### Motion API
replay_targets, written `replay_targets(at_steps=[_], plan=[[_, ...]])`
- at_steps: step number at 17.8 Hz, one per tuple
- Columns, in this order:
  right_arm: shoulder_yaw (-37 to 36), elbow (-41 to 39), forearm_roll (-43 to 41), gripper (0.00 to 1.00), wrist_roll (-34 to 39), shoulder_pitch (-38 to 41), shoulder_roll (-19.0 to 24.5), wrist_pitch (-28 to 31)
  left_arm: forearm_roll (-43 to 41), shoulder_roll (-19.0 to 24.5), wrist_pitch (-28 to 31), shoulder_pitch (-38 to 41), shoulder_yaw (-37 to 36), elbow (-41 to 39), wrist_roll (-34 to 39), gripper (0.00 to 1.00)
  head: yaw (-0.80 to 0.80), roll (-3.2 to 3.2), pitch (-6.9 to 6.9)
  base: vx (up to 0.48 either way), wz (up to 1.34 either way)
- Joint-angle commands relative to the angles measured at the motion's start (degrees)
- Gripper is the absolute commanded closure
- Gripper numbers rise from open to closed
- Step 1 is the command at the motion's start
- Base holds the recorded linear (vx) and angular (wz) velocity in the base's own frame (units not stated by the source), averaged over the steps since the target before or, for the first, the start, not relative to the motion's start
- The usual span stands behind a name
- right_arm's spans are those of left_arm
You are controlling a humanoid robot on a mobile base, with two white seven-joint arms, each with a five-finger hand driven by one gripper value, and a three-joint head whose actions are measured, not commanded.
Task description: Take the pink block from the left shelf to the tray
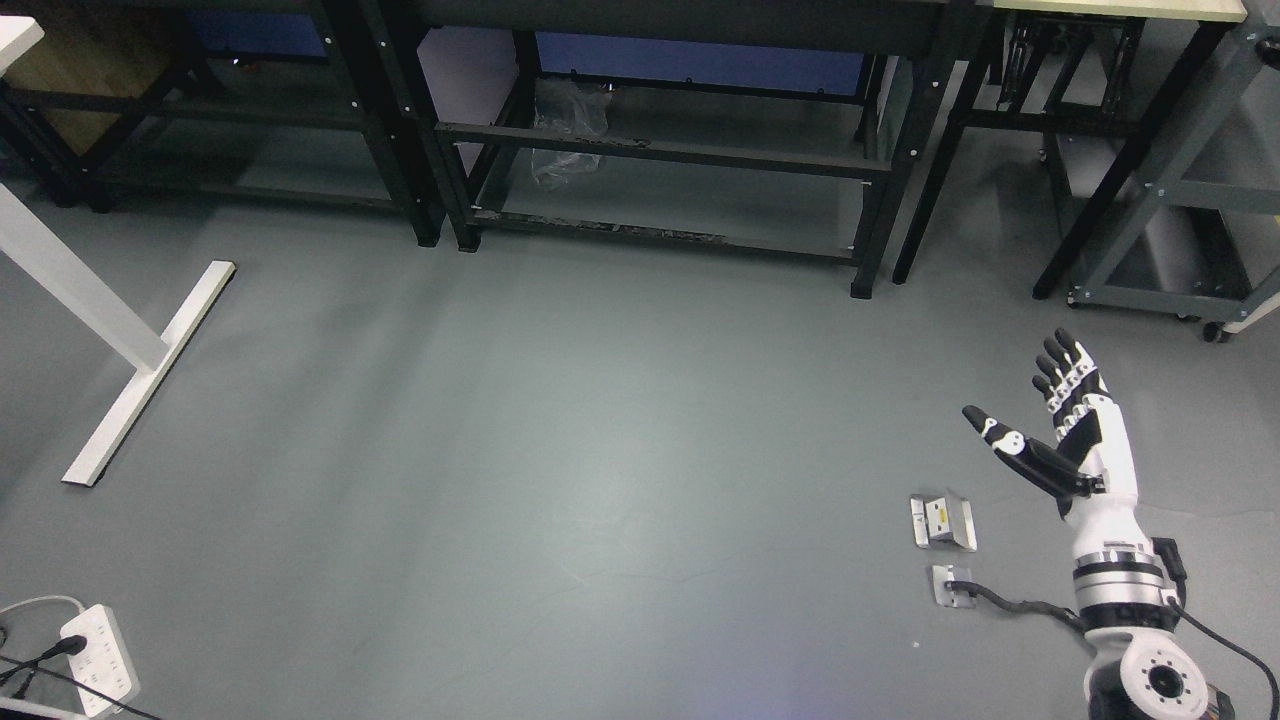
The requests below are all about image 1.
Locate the open metal floor socket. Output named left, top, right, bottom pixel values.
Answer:
left=908, top=491, right=978, bottom=553

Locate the black table with beige top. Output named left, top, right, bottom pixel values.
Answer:
left=891, top=1, right=1249, bottom=299

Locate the white power strip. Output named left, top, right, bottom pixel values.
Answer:
left=58, top=603, right=141, bottom=719

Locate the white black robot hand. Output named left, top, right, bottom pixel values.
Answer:
left=963, top=328, right=1155, bottom=562

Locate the white desk leg frame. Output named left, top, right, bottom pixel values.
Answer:
left=1, top=187, right=237, bottom=487

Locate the black metal shelf rack centre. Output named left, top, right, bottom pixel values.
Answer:
left=358, top=1, right=992, bottom=299

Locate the black metal shelf rack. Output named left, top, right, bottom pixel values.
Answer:
left=358, top=1, right=992, bottom=299
left=3, top=1, right=445, bottom=247

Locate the clear plastic bag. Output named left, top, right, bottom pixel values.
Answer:
left=530, top=78, right=611, bottom=190

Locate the black metal shelf rack left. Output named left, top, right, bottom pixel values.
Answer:
left=3, top=1, right=445, bottom=247

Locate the wooden box under shelf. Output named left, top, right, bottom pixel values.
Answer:
left=3, top=3, right=179, bottom=97

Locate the metal floor socket with cable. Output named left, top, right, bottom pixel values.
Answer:
left=929, top=564, right=977, bottom=609

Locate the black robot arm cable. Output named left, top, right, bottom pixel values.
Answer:
left=1170, top=600, right=1280, bottom=701

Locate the black corrugated floor cable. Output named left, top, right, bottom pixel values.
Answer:
left=945, top=582, right=1091, bottom=633

